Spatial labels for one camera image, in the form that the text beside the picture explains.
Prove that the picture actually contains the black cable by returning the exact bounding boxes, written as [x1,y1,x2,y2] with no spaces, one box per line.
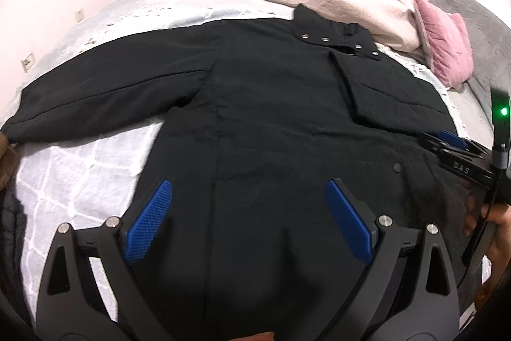
[453,165,504,294]

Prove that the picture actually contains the black padded coat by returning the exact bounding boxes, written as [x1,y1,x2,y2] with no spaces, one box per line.
[2,3,480,341]

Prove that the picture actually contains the brown folded jacket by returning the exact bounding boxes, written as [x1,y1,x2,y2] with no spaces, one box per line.
[0,133,20,192]

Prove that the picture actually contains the pink pillow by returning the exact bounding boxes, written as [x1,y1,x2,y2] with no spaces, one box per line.
[413,0,476,88]

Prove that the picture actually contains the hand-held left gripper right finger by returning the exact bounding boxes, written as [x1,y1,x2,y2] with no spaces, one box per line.
[324,177,460,341]

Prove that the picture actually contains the grey checked fringed blanket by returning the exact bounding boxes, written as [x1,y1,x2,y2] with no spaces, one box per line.
[12,0,468,326]

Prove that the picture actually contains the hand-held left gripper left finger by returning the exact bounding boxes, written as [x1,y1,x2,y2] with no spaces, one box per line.
[35,177,176,341]

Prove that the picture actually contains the dark grey folded garment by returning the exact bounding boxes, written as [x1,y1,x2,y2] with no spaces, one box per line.
[0,187,30,326]

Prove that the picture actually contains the grey quilted pillow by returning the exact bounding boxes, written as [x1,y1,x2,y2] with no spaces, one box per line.
[429,0,511,114]

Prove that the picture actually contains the person's right hand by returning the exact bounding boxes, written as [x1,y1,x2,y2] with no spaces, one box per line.
[463,189,511,302]

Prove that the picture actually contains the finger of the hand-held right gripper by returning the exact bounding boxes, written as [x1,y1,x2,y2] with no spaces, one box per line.
[438,129,488,158]
[418,132,452,152]

